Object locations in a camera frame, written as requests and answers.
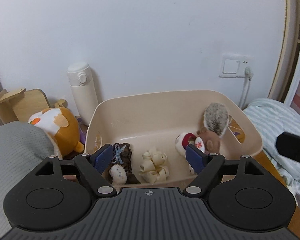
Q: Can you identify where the red white hair clip pouch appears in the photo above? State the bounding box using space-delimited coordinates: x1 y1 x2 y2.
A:
175 132 205 160

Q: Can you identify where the brown hedgehog plush keychain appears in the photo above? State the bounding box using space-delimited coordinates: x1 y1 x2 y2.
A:
195 102 230 154

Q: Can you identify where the cream scrunchie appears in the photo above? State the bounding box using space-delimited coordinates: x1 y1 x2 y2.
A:
139 147 170 184

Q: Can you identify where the striped light blue blanket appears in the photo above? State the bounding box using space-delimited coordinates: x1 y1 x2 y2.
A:
243 99 300 195

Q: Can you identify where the orange plush toy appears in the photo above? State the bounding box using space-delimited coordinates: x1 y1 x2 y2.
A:
28 106 84 160

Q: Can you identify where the beige plastic storage bin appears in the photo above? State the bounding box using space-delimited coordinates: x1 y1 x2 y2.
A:
85 90 263 190

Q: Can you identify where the white thermos bottle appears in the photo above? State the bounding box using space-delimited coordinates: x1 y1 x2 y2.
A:
67 62 98 126

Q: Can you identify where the grey plush pillow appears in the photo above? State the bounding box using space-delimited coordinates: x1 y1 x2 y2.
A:
0 121 62 237

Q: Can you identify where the wooden stand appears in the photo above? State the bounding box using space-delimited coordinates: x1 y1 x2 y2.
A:
0 88 50 124

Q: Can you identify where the white plug and cable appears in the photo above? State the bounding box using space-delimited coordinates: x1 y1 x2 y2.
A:
238 67 254 111

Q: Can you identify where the white wall switch socket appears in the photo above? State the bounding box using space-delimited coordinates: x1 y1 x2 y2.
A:
219 53 254 78

